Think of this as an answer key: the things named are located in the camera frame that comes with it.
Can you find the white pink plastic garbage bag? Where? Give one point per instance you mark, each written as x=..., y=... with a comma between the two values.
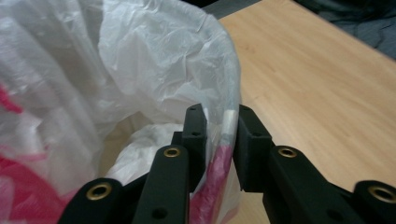
x=93, y=77

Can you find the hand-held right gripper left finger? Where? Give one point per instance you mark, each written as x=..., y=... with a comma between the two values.
x=196, y=149

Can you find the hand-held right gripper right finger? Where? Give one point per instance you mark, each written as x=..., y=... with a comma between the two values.
x=250, y=155

